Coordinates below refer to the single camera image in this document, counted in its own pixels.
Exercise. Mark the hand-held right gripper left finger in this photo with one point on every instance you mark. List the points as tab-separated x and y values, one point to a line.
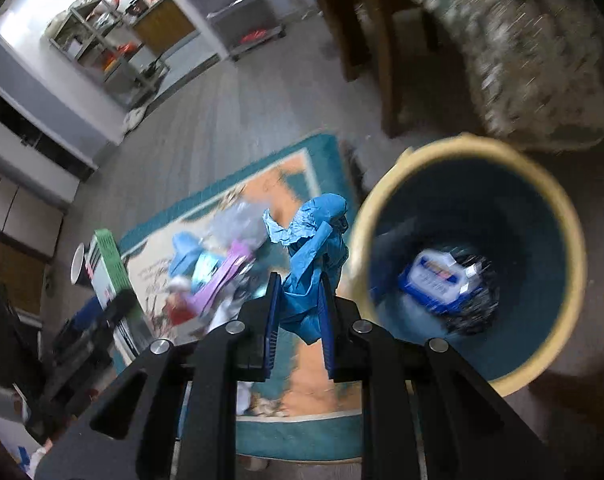
270	330

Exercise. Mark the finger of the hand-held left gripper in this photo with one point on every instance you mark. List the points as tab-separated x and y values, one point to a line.
121	312

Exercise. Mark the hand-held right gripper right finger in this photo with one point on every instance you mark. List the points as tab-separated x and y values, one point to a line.
327	340

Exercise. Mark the black mug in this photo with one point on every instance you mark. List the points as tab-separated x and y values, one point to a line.
80	265

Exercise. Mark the blue plastic wrapper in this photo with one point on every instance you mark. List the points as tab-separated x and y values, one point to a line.
312	255

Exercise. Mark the teal bin with cream rim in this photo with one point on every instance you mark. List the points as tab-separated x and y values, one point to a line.
507	195

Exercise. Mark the green and white box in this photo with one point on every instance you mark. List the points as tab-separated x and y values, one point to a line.
109	257

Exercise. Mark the red wrapper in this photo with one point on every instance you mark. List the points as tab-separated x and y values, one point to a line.
179	312

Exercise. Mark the teal and orange patterned rug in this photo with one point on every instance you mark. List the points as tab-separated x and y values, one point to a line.
292	390

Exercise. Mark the purple packet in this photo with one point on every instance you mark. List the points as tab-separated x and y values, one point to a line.
227	272

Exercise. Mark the grey plastic bag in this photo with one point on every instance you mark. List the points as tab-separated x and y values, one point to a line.
237	225

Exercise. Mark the blue and white packet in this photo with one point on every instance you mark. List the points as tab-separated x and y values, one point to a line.
432	280

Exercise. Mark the dark crumpled wrapper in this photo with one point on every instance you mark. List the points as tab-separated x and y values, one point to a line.
474	316

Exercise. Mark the white kitchen cabinet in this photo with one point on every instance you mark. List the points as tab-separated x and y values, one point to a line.
17	205

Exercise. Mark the white shoes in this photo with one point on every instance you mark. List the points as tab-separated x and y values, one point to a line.
134	117

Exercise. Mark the metal shelf rack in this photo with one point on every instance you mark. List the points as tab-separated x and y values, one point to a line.
107	55

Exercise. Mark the wooden cabinet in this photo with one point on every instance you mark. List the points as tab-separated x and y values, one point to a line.
164	25

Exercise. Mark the wooden chair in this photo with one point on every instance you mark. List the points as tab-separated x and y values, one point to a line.
367	25

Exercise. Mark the grey wheeled cart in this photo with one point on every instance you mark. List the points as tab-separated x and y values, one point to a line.
242	10

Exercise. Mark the lace tablecloth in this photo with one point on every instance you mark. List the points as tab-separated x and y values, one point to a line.
522	60

